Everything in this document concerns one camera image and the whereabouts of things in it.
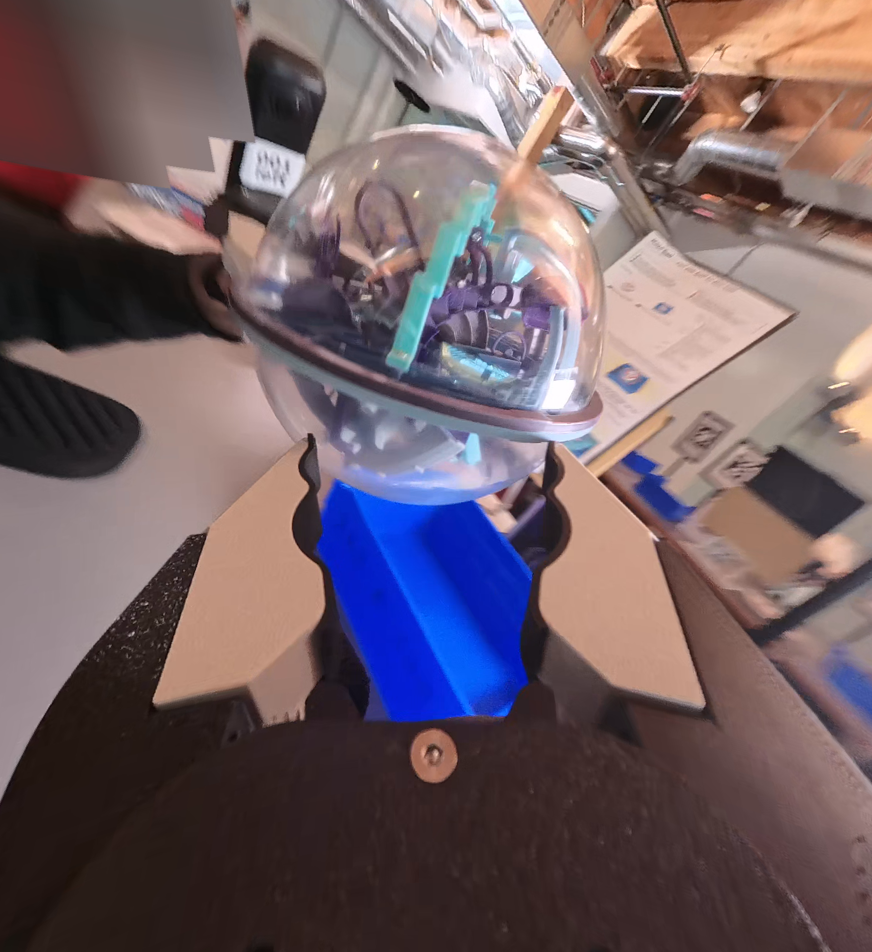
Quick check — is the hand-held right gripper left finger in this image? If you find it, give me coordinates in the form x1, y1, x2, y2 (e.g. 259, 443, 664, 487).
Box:
154, 436, 327, 712

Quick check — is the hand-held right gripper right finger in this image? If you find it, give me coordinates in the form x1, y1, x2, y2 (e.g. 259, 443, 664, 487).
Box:
523, 444, 708, 715

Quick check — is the blue plastic bin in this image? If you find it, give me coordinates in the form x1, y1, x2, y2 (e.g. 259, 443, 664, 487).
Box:
317, 479, 535, 722

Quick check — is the clear plastic maze ball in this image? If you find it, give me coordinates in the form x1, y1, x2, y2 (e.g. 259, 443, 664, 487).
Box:
233, 124, 608, 507

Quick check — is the person's left forearm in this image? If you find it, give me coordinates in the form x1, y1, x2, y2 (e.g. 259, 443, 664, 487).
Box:
0, 172, 247, 352

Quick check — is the small blue bin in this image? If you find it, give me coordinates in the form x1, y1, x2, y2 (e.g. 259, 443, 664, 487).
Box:
623, 451, 699, 523

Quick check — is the instruction sheet on stand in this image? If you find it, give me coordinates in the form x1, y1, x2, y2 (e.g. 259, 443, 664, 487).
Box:
585, 414, 677, 480

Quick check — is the black mesh pad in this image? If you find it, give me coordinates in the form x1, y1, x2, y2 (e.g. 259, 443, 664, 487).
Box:
0, 350, 142, 480

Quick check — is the printed instruction sheet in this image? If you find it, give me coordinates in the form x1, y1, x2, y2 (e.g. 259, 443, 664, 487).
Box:
593, 231, 797, 462

